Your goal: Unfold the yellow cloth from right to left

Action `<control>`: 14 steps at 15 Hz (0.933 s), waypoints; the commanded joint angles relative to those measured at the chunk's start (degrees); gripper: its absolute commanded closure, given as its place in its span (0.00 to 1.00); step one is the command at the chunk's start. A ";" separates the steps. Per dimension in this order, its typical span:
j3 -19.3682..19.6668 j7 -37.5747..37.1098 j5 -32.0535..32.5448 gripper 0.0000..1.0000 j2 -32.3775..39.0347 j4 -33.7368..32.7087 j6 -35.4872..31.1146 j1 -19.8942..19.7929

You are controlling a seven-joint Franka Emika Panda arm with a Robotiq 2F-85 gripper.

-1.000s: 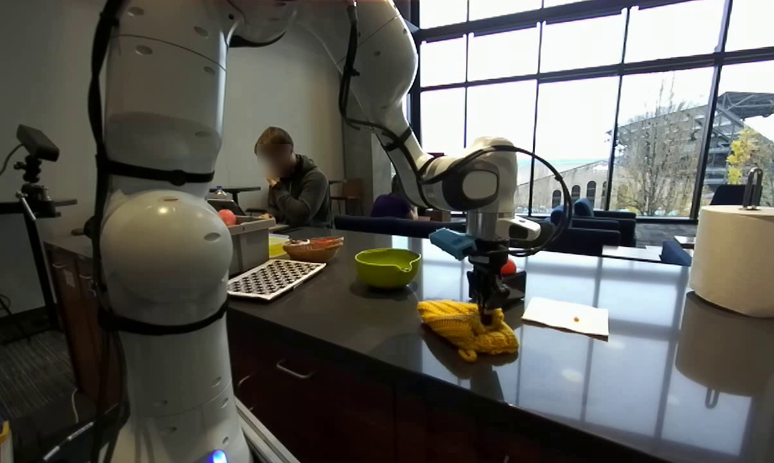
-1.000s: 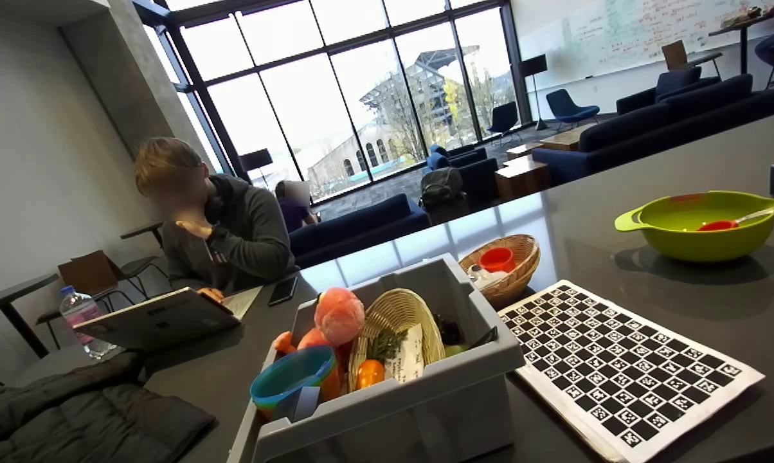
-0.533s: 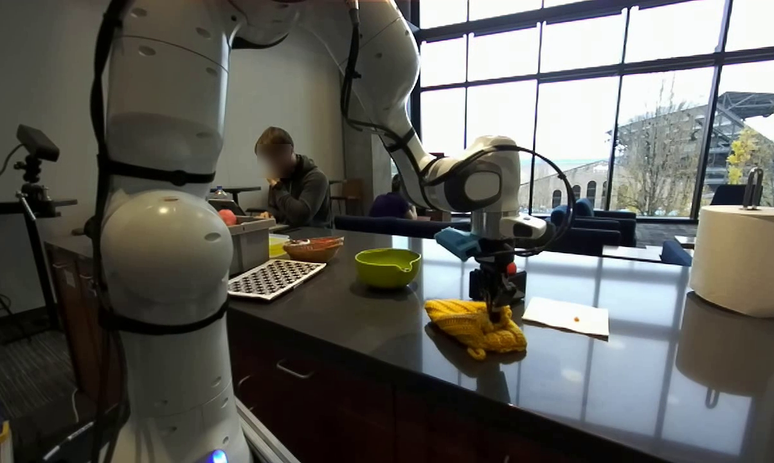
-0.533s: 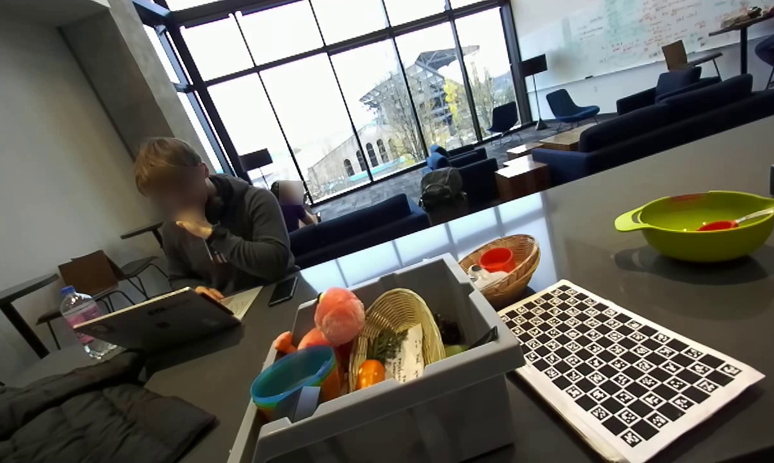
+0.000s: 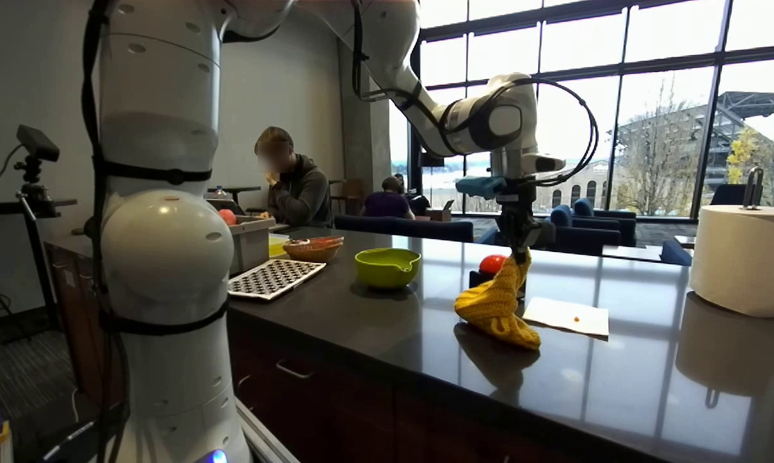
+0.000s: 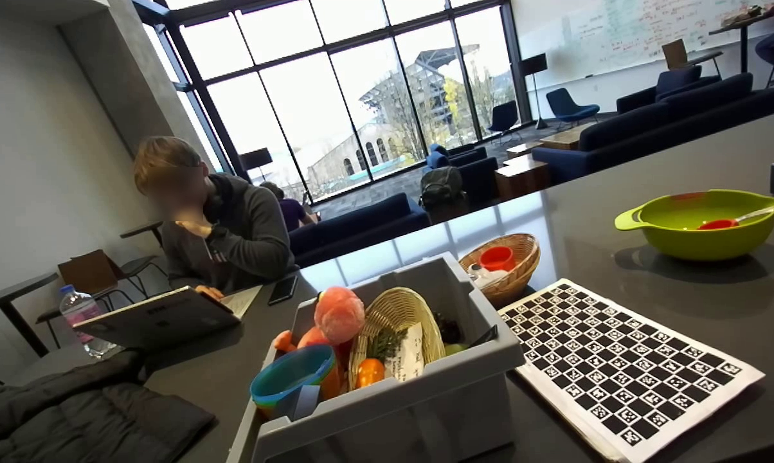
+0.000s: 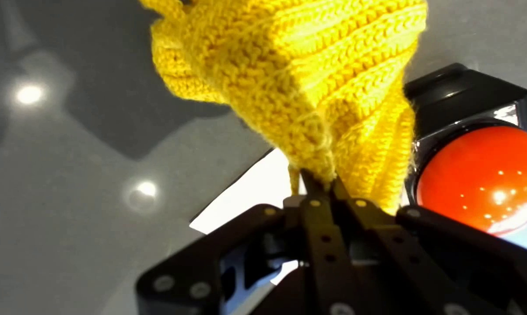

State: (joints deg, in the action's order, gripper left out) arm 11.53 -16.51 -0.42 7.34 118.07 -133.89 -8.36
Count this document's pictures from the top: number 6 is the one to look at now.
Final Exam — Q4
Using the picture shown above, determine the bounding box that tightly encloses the short navy sofa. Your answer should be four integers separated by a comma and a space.
289, 190, 433, 268

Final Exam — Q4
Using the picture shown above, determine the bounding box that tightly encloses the dark backpack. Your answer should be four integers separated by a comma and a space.
419, 164, 473, 224

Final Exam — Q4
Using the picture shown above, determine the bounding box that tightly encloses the pink plush toy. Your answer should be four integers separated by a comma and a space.
311, 286, 368, 347

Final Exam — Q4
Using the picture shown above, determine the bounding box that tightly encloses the person in purple top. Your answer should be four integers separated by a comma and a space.
261, 181, 323, 231

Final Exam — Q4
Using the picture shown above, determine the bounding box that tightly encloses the navy armchair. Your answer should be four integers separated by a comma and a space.
424, 145, 500, 209

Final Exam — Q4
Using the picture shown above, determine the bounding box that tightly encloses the red plastic cup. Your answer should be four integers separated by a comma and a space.
477, 245, 521, 276

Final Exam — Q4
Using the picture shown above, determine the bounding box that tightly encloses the black smartphone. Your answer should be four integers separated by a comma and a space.
265, 272, 298, 308

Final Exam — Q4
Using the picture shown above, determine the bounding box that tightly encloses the white toy piece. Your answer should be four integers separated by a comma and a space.
383, 322, 427, 384

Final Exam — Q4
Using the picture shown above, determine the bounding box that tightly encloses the orange toy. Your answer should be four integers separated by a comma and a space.
271, 327, 332, 357

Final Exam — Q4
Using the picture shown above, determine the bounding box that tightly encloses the small orange toy fruit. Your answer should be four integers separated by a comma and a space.
353, 357, 389, 394

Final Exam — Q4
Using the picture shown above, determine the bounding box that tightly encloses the wooden coffee table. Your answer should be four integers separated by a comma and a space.
494, 154, 554, 203

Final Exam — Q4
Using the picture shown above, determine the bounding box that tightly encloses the seated person in grey sweater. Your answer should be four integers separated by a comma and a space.
135, 134, 297, 298

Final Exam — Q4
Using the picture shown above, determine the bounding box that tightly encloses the white paper sheet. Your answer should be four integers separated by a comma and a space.
216, 284, 265, 322

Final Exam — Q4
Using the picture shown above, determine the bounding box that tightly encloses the dark lounge chair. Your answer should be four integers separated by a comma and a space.
486, 100, 523, 139

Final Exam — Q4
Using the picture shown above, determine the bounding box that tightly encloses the blue plastic cup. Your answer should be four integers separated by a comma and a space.
248, 345, 341, 422

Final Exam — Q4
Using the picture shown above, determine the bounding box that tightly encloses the grey plastic bin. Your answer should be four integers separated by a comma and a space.
226, 253, 527, 463

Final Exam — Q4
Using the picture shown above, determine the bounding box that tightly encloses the large black framed window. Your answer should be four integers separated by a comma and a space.
131, 0, 536, 209

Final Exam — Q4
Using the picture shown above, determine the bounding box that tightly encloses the blue lounge chair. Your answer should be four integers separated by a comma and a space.
546, 88, 602, 127

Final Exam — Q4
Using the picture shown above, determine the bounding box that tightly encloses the grey open laptop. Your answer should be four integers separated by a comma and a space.
69, 284, 243, 352

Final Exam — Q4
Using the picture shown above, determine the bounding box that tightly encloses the black white calibration board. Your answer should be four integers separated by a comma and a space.
497, 278, 769, 463

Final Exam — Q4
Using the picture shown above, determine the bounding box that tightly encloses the long navy sofa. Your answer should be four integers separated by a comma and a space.
531, 73, 774, 185

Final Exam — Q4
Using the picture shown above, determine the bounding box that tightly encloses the brown chair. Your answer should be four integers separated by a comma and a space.
58, 248, 170, 304

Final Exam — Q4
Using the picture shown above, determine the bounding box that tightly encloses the green plastic bowl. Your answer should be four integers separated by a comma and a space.
613, 187, 774, 264

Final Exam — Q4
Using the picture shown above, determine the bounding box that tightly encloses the clear plastic water bottle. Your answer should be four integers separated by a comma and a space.
58, 284, 123, 362

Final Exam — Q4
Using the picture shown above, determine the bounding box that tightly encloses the wooden chair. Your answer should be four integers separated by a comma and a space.
661, 38, 725, 80

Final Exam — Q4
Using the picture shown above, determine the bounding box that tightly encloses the dark grey puffer jacket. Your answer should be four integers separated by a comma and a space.
0, 347, 220, 463

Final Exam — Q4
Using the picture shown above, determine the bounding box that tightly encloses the dark side table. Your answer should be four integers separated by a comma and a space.
0, 271, 59, 357

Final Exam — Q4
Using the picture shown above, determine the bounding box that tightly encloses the high dark table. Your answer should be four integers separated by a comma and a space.
708, 8, 774, 74

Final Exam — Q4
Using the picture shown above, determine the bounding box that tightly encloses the red spoon with white handle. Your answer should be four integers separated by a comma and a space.
697, 203, 774, 235

